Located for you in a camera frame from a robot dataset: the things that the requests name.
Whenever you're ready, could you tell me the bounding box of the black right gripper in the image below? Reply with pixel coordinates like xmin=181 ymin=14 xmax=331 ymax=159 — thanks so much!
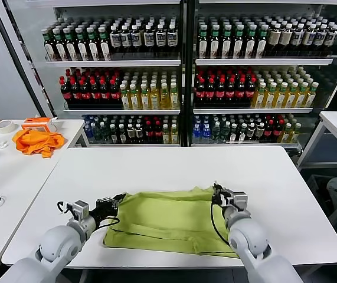
xmin=211 ymin=182 xmax=233 ymax=209

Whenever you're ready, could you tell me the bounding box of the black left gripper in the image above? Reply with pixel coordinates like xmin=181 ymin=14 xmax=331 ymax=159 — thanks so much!
xmin=89 ymin=192 xmax=127 ymax=226

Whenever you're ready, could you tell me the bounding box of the light green t-shirt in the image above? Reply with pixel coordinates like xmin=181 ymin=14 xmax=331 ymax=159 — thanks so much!
xmin=103 ymin=185 xmax=240 ymax=259

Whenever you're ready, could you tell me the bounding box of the white shelf board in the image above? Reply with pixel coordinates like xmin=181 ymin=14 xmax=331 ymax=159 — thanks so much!
xmin=45 ymin=60 xmax=182 ymax=70
xmin=195 ymin=58 xmax=333 ymax=67
xmin=87 ymin=143 xmax=181 ymax=148
xmin=192 ymin=107 xmax=314 ymax=115
xmin=63 ymin=109 xmax=181 ymax=116
xmin=191 ymin=142 xmax=300 ymax=149

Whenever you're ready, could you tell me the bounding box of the small green-tinted bottle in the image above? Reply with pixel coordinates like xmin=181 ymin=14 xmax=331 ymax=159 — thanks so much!
xmin=211 ymin=121 xmax=221 ymax=144
xmin=100 ymin=123 xmax=110 ymax=145
xmin=220 ymin=121 xmax=230 ymax=144
xmin=92 ymin=123 xmax=102 ymax=145

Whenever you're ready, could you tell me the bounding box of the small blue water bottle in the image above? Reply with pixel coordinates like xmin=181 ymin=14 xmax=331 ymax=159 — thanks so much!
xmin=84 ymin=124 xmax=94 ymax=145
xmin=192 ymin=123 xmax=202 ymax=144
xmin=201 ymin=123 xmax=211 ymax=144

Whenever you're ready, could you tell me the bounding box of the small red-capped cola bottle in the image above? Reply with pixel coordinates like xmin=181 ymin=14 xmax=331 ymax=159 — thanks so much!
xmin=143 ymin=120 xmax=155 ymax=145
xmin=272 ymin=120 xmax=284 ymax=143
xmin=153 ymin=120 xmax=163 ymax=145
xmin=263 ymin=120 xmax=275 ymax=143

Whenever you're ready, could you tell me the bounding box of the crumpled orange cloth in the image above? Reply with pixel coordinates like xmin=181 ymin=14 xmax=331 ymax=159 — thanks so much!
xmin=12 ymin=129 xmax=68 ymax=159

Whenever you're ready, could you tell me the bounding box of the orange and white box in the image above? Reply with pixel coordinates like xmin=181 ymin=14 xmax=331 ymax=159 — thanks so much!
xmin=21 ymin=117 xmax=57 ymax=135

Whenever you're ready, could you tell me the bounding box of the glass drink shelf unit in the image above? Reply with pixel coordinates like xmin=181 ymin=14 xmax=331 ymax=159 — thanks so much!
xmin=187 ymin=0 xmax=337 ymax=152
xmin=7 ymin=0 xmax=188 ymax=148

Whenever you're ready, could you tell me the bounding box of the beige tape roll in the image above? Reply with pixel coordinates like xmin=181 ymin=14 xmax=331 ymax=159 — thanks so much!
xmin=0 ymin=120 xmax=19 ymax=135

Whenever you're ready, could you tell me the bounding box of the white side table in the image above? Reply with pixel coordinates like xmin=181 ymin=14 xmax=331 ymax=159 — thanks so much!
xmin=296 ymin=111 xmax=337 ymax=226

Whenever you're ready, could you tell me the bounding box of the dark bottle green cap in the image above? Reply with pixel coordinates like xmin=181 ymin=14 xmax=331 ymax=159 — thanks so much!
xmin=97 ymin=27 xmax=112 ymax=62
xmin=197 ymin=25 xmax=210 ymax=59
xmin=233 ymin=25 xmax=245 ymax=59
xmin=74 ymin=27 xmax=89 ymax=62
xmin=63 ymin=27 xmax=78 ymax=62
xmin=53 ymin=28 xmax=67 ymax=62
xmin=86 ymin=27 xmax=101 ymax=62
xmin=43 ymin=28 xmax=58 ymax=62
xmin=210 ymin=25 xmax=221 ymax=59
xmin=244 ymin=25 xmax=257 ymax=59
xmin=256 ymin=25 xmax=269 ymax=59
xmin=221 ymin=25 xmax=233 ymax=59

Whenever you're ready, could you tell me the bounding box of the dark bottle blue label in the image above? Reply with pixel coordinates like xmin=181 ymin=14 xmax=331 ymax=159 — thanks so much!
xmin=120 ymin=25 xmax=133 ymax=54
xmin=322 ymin=25 xmax=337 ymax=54
xmin=166 ymin=24 xmax=178 ymax=54
xmin=109 ymin=25 xmax=122 ymax=54
xmin=289 ymin=24 xmax=306 ymax=53
xmin=143 ymin=25 xmax=156 ymax=54
xmin=312 ymin=25 xmax=328 ymax=54
xmin=130 ymin=25 xmax=143 ymax=54
xmin=301 ymin=24 xmax=317 ymax=53
xmin=155 ymin=25 xmax=168 ymax=54

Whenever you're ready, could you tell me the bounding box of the dark bottle beige label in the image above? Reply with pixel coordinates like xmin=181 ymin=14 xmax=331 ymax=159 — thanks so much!
xmin=279 ymin=24 xmax=293 ymax=53
xmin=267 ymin=24 xmax=282 ymax=53

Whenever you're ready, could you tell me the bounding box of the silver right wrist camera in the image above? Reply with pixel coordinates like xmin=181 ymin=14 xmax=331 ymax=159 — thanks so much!
xmin=229 ymin=190 xmax=249 ymax=212

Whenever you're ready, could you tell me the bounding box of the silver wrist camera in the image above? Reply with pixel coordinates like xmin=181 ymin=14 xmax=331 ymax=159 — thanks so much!
xmin=71 ymin=200 xmax=90 ymax=221
xmin=229 ymin=190 xmax=249 ymax=212

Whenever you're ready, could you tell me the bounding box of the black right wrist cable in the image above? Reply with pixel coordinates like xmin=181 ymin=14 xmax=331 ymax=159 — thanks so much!
xmin=210 ymin=200 xmax=231 ymax=246

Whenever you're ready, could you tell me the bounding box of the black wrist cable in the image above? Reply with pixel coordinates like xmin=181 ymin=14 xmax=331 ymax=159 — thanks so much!
xmin=57 ymin=200 xmax=121 ymax=230
xmin=210 ymin=200 xmax=231 ymax=246

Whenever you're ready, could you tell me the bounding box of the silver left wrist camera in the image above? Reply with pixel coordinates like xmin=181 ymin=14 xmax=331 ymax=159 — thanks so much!
xmin=71 ymin=200 xmax=90 ymax=221

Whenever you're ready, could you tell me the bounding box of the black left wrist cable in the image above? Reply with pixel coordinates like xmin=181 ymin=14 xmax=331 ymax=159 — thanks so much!
xmin=57 ymin=200 xmax=121 ymax=230

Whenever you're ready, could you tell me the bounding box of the black slanted frame post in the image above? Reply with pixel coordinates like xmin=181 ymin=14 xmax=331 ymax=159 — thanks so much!
xmin=0 ymin=0 xmax=54 ymax=119

